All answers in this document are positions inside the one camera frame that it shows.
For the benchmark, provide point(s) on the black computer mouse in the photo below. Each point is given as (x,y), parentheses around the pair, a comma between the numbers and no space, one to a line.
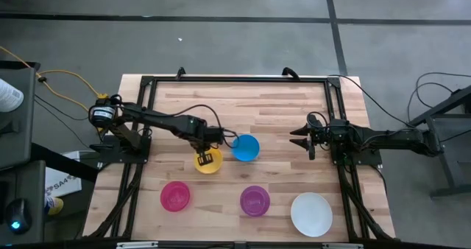
(18,216)

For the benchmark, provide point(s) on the white cardboard box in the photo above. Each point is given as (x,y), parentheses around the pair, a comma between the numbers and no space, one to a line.
(62,179)

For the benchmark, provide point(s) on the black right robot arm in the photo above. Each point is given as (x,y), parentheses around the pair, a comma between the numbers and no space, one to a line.
(390,138)

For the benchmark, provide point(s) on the black diagonal bar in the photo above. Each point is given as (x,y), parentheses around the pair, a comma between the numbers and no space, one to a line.
(62,161)

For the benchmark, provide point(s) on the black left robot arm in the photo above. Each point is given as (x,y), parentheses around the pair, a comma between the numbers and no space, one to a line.
(165,122)

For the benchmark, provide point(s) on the white labelled bottle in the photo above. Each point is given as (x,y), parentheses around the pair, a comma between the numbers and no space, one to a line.
(9,96)

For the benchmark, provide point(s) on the yellow plastic bowl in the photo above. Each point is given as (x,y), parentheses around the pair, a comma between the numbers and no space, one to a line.
(217,165)

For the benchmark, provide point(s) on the black frame bracket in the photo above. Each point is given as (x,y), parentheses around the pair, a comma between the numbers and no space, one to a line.
(180,73)
(290,72)

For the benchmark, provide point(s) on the dark grey desk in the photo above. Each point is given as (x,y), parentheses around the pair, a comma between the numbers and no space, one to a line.
(33,205)

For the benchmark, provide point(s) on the blue plastic bowl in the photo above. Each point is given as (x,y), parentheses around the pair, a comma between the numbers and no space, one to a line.
(245,148)

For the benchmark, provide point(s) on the silver metal bracket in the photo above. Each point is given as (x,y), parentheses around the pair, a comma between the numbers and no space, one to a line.
(137,245)
(342,245)

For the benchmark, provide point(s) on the dark grey equipment case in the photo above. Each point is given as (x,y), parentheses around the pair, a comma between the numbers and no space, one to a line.
(16,123)

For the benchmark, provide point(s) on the purple translucent plastic bowl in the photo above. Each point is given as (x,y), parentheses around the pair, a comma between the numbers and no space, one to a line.
(255,201)

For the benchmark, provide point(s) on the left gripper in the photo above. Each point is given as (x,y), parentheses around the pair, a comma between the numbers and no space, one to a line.
(206,138)

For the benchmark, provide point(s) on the black metal stand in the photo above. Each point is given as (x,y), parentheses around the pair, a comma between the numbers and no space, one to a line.
(447,138)

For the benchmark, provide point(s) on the black aluminium table frame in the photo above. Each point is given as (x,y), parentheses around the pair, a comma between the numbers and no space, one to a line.
(239,79)

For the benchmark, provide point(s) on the white round plate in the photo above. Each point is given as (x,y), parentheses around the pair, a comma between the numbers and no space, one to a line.
(311,214)

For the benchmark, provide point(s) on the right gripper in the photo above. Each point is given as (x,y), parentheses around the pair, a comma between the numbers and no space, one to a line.
(320,136)

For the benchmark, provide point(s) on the pink translucent plastic bowl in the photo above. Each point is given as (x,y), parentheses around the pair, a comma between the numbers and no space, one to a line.
(175,196)

